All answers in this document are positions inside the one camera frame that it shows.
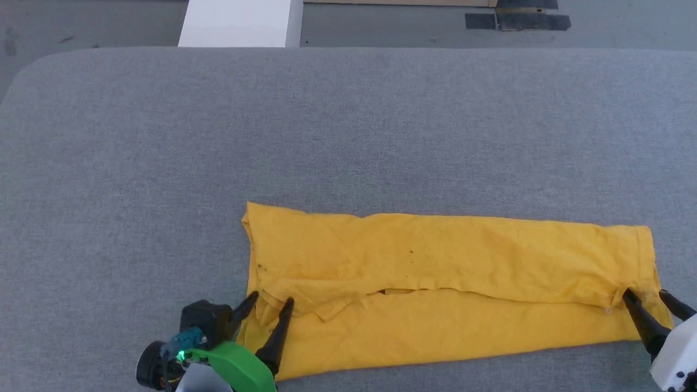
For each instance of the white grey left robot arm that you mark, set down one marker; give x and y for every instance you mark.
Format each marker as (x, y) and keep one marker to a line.
(201, 382)

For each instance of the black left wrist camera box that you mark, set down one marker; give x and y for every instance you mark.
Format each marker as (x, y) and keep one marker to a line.
(207, 318)

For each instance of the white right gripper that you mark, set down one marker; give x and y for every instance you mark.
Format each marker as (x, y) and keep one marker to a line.
(678, 354)

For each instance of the white rectangular box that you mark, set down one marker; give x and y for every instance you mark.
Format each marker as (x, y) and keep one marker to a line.
(239, 22)

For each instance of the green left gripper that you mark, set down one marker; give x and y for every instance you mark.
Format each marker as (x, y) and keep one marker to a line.
(242, 367)

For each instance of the small black floor tape patch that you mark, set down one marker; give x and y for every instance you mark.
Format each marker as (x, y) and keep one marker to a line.
(480, 22)

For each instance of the yellow bear print garment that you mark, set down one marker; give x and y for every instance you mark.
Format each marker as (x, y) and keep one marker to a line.
(435, 305)

